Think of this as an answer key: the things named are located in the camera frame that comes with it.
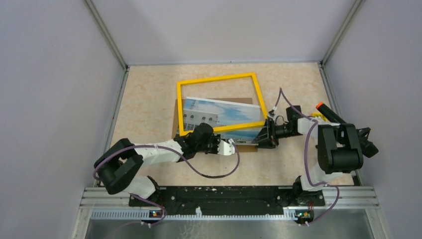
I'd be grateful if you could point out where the yellow screw box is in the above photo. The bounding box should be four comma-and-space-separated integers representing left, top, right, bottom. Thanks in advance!
311, 112, 328, 122

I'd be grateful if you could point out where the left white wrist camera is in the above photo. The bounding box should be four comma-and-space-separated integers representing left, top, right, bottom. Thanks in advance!
217, 139, 236, 156

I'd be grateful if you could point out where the brown frame backing board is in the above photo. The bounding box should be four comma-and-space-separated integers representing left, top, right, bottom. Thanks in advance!
172, 98, 258, 152

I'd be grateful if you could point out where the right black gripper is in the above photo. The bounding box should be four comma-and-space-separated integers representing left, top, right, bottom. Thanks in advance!
252, 118, 304, 148

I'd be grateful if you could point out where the white cable duct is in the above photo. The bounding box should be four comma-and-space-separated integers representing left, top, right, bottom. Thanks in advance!
90, 208, 297, 221

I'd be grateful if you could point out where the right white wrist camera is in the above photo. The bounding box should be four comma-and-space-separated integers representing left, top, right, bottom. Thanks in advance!
267, 110, 286, 125

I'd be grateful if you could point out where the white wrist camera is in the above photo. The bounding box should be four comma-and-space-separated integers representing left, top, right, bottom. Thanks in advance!
267, 110, 286, 125
217, 139, 236, 156

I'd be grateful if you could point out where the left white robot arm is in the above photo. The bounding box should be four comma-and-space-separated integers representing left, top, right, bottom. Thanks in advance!
94, 123, 231, 206

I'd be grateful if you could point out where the aluminium front rail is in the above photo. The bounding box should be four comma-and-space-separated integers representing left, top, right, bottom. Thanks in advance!
79, 186, 380, 209

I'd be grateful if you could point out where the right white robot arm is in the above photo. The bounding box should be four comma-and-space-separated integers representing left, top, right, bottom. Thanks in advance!
252, 106, 363, 206

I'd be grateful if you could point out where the yellow picture frame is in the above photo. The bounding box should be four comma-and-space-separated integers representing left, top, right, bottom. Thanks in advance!
176, 72, 268, 136

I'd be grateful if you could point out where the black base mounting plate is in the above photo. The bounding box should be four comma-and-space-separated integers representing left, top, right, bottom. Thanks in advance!
128, 186, 325, 217

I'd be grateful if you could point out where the building and sky photo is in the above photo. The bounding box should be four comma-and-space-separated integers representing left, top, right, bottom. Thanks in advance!
182, 97, 264, 145

